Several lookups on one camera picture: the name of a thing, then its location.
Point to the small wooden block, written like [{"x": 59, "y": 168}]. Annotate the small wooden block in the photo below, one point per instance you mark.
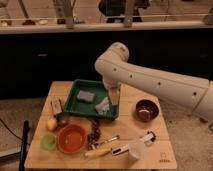
[{"x": 56, "y": 106}]

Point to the small metal cup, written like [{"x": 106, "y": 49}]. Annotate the small metal cup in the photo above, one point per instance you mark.
[{"x": 62, "y": 119}]

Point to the grey-blue sponge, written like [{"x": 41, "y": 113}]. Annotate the grey-blue sponge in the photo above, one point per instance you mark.
[{"x": 85, "y": 96}]

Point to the yellow-handled utensil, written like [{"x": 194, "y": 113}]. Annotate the yellow-handled utensil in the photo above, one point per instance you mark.
[{"x": 97, "y": 152}]

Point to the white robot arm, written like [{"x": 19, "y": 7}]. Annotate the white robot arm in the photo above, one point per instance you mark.
[{"x": 191, "y": 92}]

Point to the black chair frame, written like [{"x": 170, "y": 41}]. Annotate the black chair frame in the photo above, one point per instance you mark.
[{"x": 19, "y": 153}]

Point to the dark maroon bowl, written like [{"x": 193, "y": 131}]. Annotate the dark maroon bowl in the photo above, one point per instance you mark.
[{"x": 146, "y": 110}]

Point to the white and black garlic press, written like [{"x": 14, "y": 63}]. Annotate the white and black garlic press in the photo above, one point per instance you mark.
[{"x": 148, "y": 139}]

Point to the yellow lemon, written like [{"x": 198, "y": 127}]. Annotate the yellow lemon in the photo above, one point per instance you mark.
[{"x": 51, "y": 124}]

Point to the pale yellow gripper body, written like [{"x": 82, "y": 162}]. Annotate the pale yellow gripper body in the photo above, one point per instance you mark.
[{"x": 114, "y": 96}]

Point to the white plastic cup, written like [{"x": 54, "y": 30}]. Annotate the white plastic cup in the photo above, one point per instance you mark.
[{"x": 137, "y": 149}]

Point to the orange plastic bowl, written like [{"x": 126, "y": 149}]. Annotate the orange plastic bowl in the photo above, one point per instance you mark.
[{"x": 71, "y": 139}]

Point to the small green plastic cup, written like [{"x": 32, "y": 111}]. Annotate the small green plastic cup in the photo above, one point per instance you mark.
[{"x": 48, "y": 142}]

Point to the green plastic tray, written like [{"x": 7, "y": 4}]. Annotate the green plastic tray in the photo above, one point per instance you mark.
[{"x": 76, "y": 107}]

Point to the bunch of dark grapes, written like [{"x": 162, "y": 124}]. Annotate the bunch of dark grapes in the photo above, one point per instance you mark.
[{"x": 95, "y": 133}]

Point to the crumpled grey cloth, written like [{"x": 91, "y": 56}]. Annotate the crumpled grey cloth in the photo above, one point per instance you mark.
[{"x": 103, "y": 107}]

